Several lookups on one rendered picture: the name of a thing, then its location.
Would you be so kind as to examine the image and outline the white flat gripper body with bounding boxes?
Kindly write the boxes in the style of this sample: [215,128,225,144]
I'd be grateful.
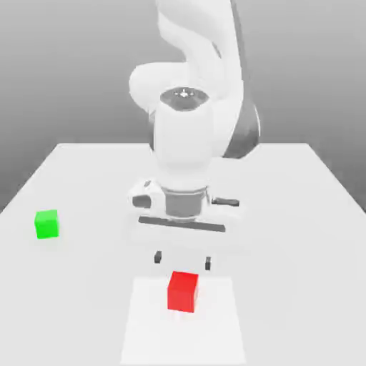
[129,212,242,254]

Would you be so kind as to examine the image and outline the small red cube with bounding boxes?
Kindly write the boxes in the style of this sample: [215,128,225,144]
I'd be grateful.
[167,270,200,314]

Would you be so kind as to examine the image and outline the small green cube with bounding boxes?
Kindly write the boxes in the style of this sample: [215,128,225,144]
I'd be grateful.
[34,209,60,240]

